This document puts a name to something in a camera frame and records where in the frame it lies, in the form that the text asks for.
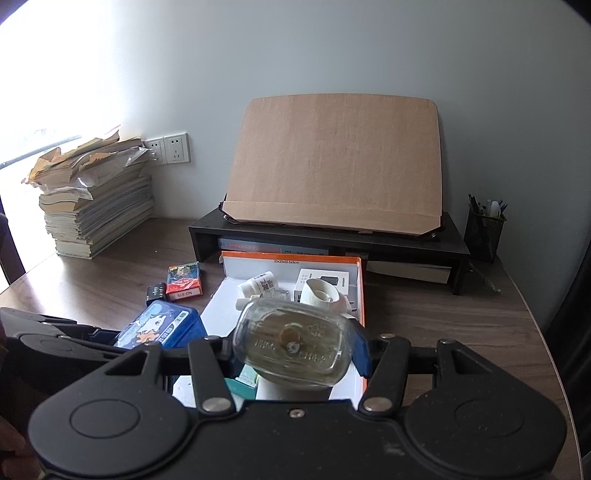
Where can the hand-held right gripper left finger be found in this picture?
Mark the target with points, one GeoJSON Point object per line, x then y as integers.
{"type": "Point", "coordinates": [210, 364]}

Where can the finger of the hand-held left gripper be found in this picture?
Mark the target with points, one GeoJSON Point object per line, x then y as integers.
{"type": "Point", "coordinates": [99, 337]}
{"type": "Point", "coordinates": [69, 350]}

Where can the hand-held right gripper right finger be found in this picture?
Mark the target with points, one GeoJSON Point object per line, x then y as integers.
{"type": "Point", "coordinates": [362, 355]}

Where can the teal medicine box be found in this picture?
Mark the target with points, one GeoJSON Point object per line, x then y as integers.
{"type": "Point", "coordinates": [242, 383]}

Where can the blue printed box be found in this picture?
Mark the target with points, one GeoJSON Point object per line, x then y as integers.
{"type": "Point", "coordinates": [157, 323]}

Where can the white box lid tray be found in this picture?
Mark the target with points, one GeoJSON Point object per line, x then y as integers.
{"type": "Point", "coordinates": [220, 297]}

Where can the white cup-shaped vaporizer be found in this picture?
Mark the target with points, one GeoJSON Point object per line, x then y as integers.
{"type": "Point", "coordinates": [323, 295]}

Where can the white plug-in vaporizer with bottle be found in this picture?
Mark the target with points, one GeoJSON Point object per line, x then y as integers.
{"type": "Point", "coordinates": [291, 344]}

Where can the small white bottle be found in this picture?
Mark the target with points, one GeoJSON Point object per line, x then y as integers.
{"type": "Point", "coordinates": [263, 281]}

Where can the small black box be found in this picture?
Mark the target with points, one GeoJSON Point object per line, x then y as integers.
{"type": "Point", "coordinates": [154, 291]}

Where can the red playing card box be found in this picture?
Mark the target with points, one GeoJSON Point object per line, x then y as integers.
{"type": "Point", "coordinates": [183, 281]}

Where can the white charger package box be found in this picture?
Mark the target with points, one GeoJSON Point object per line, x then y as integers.
{"type": "Point", "coordinates": [314, 273]}

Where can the thick pale book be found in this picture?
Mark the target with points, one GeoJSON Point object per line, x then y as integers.
{"type": "Point", "coordinates": [411, 272]}

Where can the black monitor riser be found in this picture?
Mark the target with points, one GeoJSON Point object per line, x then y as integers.
{"type": "Point", "coordinates": [323, 241]}

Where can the stack of books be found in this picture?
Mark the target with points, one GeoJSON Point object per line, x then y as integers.
{"type": "Point", "coordinates": [92, 207]}

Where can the black mesh pen holder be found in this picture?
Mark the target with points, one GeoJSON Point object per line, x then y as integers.
{"type": "Point", "coordinates": [482, 235]}

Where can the brown cardboard sheet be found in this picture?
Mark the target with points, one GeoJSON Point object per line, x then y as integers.
{"type": "Point", "coordinates": [332, 161]}

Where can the bunch of pens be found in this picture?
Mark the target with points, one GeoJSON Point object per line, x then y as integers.
{"type": "Point", "coordinates": [494, 208]}

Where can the white wall socket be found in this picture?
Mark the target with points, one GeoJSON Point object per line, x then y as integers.
{"type": "Point", "coordinates": [175, 147]}
{"type": "Point", "coordinates": [154, 150]}

